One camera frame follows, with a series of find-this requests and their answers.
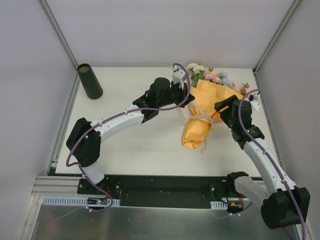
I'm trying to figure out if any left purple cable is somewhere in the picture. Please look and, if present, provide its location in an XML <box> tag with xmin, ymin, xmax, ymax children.
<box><xmin>41</xmin><ymin>62</ymin><xmax>191</xmax><ymax>221</ymax></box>

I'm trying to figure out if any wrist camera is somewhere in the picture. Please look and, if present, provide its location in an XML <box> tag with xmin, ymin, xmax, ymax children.
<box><xmin>249</xmin><ymin>93</ymin><xmax>261</xmax><ymax>111</ymax></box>
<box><xmin>171</xmin><ymin>68</ymin><xmax>189</xmax><ymax>90</ymax></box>

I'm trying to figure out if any aluminium frame rail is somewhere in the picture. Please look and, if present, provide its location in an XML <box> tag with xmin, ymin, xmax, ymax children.
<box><xmin>32</xmin><ymin>174</ymin><xmax>87</xmax><ymax>195</ymax></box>

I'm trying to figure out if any left white cable duct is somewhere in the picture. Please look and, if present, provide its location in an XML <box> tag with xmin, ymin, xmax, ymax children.
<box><xmin>42</xmin><ymin>196</ymin><xmax>121</xmax><ymax>208</ymax></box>

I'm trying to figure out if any orange wrapping paper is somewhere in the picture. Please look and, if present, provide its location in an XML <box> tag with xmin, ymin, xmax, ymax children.
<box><xmin>181</xmin><ymin>79</ymin><xmax>245</xmax><ymax>150</ymax></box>

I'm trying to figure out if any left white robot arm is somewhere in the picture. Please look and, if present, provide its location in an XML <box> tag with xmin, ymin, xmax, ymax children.
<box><xmin>66</xmin><ymin>77</ymin><xmax>195</xmax><ymax>195</ymax></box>

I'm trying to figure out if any white cable duct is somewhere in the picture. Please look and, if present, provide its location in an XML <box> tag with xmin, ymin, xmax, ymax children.
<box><xmin>210</xmin><ymin>201</ymin><xmax>228</xmax><ymax>211</ymax></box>
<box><xmin>42</xmin><ymin>196</ymin><xmax>121</xmax><ymax>208</ymax></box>

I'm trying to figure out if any right white cable duct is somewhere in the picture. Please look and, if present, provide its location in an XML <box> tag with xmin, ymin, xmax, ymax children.
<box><xmin>210</xmin><ymin>201</ymin><xmax>228</xmax><ymax>211</ymax></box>

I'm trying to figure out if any black cylindrical vase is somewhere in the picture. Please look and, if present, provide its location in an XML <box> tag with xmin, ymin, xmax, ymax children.
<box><xmin>77</xmin><ymin>63</ymin><xmax>104</xmax><ymax>100</ymax></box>

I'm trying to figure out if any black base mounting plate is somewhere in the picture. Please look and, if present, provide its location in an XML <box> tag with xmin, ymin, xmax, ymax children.
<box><xmin>77</xmin><ymin>175</ymin><xmax>243</xmax><ymax>209</ymax></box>

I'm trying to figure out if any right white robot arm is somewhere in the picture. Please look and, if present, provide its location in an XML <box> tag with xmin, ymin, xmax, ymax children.
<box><xmin>214</xmin><ymin>95</ymin><xmax>311</xmax><ymax>230</ymax></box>

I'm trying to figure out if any cream lace ribbon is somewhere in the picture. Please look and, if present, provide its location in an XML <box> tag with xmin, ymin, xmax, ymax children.
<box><xmin>179</xmin><ymin>101</ymin><xmax>217</xmax><ymax>156</ymax></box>

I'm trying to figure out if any artificial flower bunch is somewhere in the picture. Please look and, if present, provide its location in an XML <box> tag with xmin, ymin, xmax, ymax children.
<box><xmin>187</xmin><ymin>62</ymin><xmax>251</xmax><ymax>96</ymax></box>

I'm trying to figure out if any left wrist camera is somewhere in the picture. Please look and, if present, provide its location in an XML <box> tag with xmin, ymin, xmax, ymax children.
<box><xmin>171</xmin><ymin>68</ymin><xmax>189</xmax><ymax>90</ymax></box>

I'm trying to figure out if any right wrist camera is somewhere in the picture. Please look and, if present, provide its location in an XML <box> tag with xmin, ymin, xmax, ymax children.
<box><xmin>249</xmin><ymin>93</ymin><xmax>261</xmax><ymax>111</ymax></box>

